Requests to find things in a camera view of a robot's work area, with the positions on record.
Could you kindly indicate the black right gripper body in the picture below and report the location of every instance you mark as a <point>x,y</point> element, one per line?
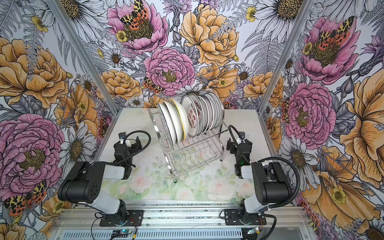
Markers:
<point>237,144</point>

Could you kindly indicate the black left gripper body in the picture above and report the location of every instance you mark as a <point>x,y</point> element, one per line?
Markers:
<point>129,143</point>

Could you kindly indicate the chrome wire dish rack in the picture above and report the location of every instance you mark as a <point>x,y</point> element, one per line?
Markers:
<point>192,153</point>

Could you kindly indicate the black striped rim plate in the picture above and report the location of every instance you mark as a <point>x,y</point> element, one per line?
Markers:
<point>167,123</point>

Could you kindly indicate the black geometric pattern plate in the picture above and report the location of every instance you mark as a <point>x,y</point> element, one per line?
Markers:
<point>176,121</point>

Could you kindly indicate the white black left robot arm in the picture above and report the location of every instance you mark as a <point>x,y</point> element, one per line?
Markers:
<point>83,184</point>

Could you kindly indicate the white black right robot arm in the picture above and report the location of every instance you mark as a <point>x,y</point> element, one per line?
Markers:
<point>271,186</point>

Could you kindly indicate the green rim printed plate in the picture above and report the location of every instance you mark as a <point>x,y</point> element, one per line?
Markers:
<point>189,105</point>

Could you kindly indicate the yellow rim dotted plate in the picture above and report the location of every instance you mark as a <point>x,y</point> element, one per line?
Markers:
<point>183,119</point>

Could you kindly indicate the small green circuit board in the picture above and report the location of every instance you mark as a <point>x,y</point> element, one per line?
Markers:
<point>123,233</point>

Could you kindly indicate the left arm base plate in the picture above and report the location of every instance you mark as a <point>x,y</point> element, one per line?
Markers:
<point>129,218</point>

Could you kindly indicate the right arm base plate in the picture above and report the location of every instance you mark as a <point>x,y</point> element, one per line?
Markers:
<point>235,217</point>

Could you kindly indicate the aluminium mounting rail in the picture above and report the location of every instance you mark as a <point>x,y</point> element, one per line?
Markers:
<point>184,221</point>

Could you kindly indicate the left aluminium corner post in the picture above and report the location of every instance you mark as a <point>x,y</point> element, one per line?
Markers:
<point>64,21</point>

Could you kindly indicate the aluminium corner post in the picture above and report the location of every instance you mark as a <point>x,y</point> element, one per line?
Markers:
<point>291,41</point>
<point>64,21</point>

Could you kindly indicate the right aluminium corner post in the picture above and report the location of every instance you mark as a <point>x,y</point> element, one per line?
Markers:
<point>291,41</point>

